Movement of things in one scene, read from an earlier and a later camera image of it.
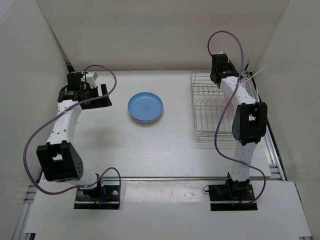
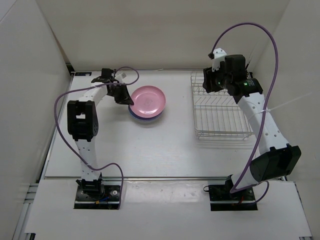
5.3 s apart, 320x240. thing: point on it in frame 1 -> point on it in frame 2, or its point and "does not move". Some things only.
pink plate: (227, 100) -> (149, 101)
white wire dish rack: (208, 100) does not move
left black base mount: (104, 195) does not move
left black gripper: (105, 102) -> (124, 99)
